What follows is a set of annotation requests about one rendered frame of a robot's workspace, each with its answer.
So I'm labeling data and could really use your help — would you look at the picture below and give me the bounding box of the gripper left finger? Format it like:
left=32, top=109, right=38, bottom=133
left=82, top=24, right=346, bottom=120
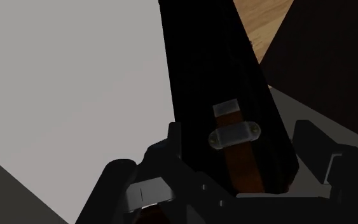
left=75, top=122, right=198, bottom=224

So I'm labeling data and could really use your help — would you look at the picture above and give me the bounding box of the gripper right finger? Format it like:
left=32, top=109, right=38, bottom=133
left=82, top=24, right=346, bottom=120
left=291, top=119, right=358, bottom=207

